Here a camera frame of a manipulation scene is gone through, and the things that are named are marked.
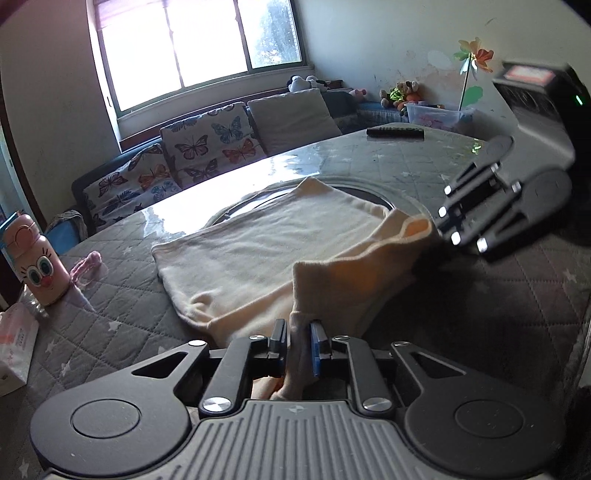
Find butterfly print cushion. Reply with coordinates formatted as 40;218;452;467
160;102;269;190
84;143;183;227

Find grey knitted cloth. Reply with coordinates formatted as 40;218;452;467
46;210;88;232

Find pink cartoon-face water bottle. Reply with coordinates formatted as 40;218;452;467
2;215;71;305

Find plain beige cushion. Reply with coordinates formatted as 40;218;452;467
247;88;343;157

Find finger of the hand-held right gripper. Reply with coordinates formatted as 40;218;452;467
435;157;502;232
449;182;536;260

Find pink bottle strap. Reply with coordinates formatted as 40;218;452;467
69;250;103;289

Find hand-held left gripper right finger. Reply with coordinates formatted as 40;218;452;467
309;319;467;412

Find dark blue sofa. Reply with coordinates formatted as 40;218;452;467
71;88;384;232

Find cream long-sleeved shirt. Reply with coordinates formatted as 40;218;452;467
151;176;441;400

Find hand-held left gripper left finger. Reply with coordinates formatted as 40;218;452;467
131;318;289;415

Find black remote control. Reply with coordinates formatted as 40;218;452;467
366;127;424;140

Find brown teddy bear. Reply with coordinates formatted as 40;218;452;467
379;80;423;110

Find grey quilted star tablecloth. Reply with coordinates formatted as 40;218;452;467
0;122;591;480

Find large window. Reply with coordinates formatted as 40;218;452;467
88;0;315;114

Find clear plastic storage box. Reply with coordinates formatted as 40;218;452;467
405;102;476;126

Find colourful pinwheel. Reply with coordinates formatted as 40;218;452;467
454;38;496;112

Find white and pink tissue pack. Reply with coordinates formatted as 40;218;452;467
0;302;40;398

